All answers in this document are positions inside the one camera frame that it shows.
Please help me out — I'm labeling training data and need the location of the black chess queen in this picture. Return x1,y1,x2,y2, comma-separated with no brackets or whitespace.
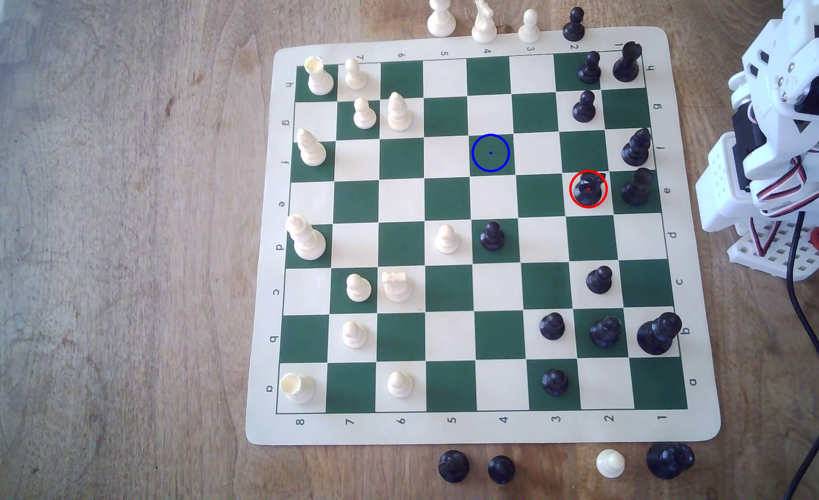
646,442,696,481

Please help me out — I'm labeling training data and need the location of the white chess knight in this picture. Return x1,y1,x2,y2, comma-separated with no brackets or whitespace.
382,271,414,304
471,0,498,44

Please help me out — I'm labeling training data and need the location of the black chess rook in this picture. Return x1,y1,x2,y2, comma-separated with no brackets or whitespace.
612,41,644,83
621,167,655,207

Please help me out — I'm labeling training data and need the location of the black chess knight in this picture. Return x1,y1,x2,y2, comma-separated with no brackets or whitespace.
573,174,605,206

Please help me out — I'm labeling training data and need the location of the white perforated base plate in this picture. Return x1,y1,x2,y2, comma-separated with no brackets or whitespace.
727,219,819,282

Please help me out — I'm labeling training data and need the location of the white chess bishop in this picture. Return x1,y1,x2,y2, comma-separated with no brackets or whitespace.
386,92,414,133
296,128,328,168

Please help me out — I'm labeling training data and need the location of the green and cream chess mat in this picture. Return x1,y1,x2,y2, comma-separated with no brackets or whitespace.
246,26,722,446

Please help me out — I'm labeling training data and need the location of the white chess rook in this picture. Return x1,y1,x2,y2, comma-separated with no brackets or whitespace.
279,373,316,406
304,56,335,97

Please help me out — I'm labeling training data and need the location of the black chess king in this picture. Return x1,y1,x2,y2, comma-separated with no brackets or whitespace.
636,312,683,356

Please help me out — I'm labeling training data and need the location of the white chess queen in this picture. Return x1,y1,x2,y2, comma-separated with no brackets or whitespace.
427,0,457,38

